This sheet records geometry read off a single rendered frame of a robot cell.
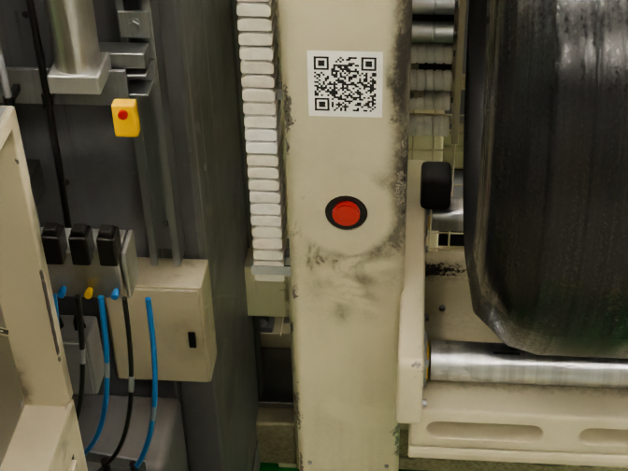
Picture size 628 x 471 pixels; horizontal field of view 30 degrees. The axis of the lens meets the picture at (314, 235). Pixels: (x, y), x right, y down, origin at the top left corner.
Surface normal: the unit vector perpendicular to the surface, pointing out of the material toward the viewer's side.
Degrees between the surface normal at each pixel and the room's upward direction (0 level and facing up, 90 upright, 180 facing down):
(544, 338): 118
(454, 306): 0
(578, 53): 57
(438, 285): 0
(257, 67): 90
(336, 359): 90
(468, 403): 0
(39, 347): 90
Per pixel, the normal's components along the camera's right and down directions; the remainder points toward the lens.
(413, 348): -0.02, -0.80
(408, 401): -0.08, 0.60
